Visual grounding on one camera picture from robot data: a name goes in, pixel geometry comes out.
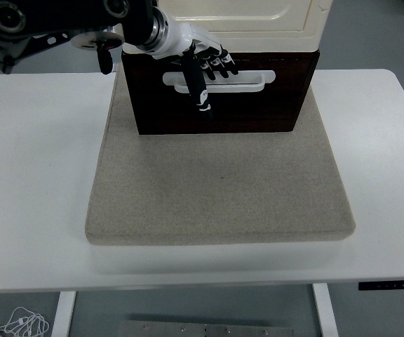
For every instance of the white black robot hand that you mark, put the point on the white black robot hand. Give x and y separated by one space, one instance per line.
177 38

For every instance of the dark wooden drawer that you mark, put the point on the dark wooden drawer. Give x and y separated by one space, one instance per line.
258 112

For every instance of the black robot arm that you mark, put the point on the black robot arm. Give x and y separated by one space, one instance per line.
47 14

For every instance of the beige fabric mat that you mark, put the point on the beige fabric mat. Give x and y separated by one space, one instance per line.
223 193

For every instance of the white table leg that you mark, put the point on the white table leg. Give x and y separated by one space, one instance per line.
325 310
63 312

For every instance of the black table control panel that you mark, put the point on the black table control panel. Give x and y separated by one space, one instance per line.
392 285

